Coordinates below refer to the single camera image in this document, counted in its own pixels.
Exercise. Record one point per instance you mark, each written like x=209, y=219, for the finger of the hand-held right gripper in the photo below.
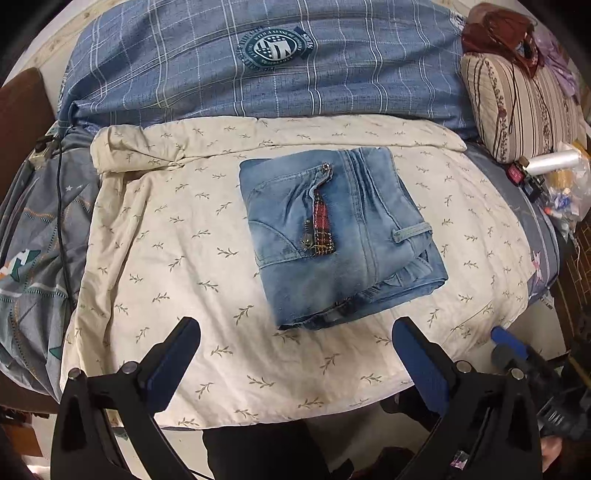
x=505, y=339

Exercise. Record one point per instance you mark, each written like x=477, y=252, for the maroon cloth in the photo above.
x=489, y=32

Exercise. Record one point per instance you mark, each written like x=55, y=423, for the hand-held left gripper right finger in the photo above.
x=420, y=360

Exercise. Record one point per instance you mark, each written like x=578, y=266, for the striped beige pillow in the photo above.
x=508, y=101

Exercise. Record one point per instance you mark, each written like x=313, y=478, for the purple cloth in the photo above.
x=561, y=64

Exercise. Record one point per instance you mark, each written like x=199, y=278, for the grey patterned duvet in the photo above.
x=27, y=230

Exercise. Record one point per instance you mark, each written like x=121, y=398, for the clear plastic bag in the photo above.
x=568, y=198

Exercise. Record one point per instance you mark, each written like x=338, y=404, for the small blue box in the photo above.
x=534, y=189

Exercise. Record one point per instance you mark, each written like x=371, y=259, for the small red box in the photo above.
x=516, y=173

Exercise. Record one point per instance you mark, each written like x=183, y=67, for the white plastic film roll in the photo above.
x=554, y=161

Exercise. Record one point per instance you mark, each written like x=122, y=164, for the white power strip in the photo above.
x=44, y=150

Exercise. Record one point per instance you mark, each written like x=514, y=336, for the faded blue jeans pants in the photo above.
x=346, y=240

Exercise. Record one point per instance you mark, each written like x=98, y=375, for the brown headboard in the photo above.
x=23, y=115

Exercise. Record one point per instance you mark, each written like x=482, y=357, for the blue plaid quilt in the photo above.
x=184, y=69

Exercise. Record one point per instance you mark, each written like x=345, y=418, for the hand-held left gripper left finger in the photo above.
x=175, y=350

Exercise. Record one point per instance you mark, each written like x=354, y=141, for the cream leaf-print blanket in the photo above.
x=184, y=230

